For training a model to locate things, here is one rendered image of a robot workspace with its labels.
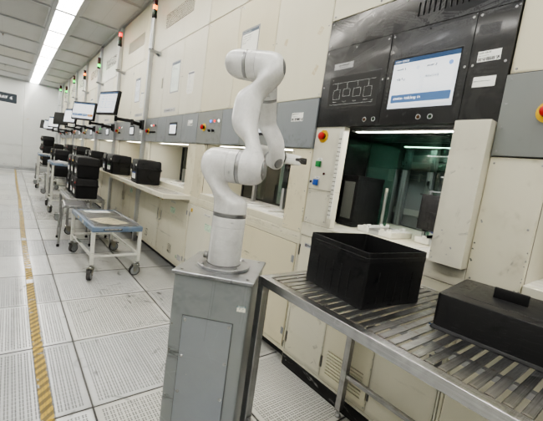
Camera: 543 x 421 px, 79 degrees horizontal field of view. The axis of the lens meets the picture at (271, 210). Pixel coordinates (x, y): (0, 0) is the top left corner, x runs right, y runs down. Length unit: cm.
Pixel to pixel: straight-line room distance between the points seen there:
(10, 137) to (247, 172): 1357
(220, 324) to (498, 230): 100
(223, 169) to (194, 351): 62
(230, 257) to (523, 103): 110
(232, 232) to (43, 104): 1361
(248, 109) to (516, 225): 98
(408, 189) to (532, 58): 131
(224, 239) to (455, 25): 119
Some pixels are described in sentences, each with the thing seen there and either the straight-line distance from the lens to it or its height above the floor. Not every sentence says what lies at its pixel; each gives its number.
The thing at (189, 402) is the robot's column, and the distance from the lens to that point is 135.
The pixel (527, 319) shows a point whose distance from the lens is 103.
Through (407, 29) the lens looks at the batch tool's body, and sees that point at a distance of 173.
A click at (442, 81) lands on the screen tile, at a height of 156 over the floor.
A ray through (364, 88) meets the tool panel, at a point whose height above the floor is 158.
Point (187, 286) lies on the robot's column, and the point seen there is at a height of 71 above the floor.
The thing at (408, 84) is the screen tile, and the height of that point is 157.
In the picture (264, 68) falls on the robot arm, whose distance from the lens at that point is 126.
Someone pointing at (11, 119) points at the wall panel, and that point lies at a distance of 1449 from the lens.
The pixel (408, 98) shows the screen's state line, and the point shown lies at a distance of 160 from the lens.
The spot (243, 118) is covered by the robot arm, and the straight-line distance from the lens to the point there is 119.
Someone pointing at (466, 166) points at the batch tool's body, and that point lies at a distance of 137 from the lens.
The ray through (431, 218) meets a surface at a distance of 181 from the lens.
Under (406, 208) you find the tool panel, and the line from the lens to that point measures 254.
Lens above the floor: 112
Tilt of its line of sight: 7 degrees down
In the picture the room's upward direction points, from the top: 8 degrees clockwise
